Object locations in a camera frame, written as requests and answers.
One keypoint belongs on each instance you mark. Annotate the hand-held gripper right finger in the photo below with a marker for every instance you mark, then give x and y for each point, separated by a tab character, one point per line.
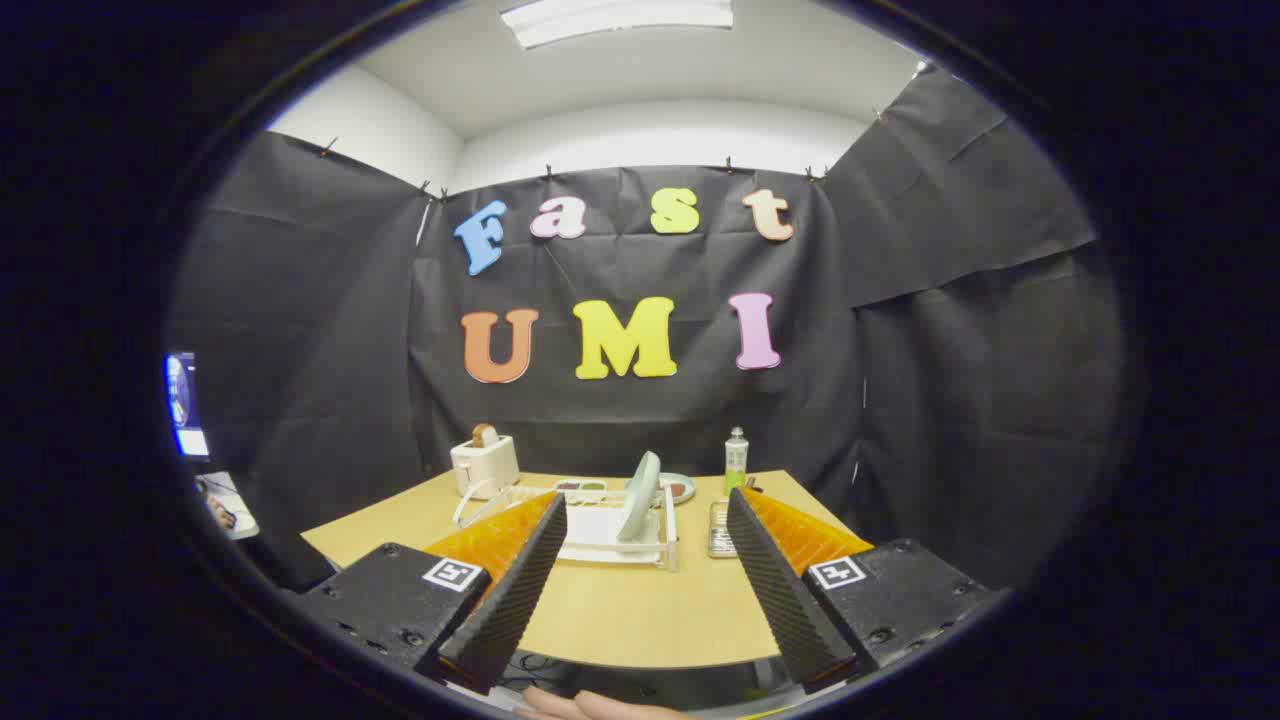
785	600

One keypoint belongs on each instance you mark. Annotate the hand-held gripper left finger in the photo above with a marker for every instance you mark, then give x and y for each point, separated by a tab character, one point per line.
510	600

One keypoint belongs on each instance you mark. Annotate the light green plate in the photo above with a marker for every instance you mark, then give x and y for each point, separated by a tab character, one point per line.
640	495

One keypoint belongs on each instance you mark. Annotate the small divided dish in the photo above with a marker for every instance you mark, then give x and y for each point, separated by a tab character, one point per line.
580	487

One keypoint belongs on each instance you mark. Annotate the small plate with food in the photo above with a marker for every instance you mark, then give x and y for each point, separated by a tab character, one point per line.
678	490

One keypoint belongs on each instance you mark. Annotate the white toaster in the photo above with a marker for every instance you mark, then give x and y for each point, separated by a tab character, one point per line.
485	468

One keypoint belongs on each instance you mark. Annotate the green drink bottle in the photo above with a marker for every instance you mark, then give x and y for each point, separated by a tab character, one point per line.
736	460

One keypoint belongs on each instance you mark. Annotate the brown bread slice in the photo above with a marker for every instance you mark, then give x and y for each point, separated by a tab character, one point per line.
485	435

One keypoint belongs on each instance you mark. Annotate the black backdrop cloth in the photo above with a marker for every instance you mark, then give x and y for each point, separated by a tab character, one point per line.
600	420

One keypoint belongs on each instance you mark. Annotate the computer monitor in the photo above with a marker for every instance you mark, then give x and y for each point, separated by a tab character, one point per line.
187	400

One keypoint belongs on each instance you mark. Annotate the ceiling light panel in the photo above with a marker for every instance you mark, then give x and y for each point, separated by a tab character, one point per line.
615	18

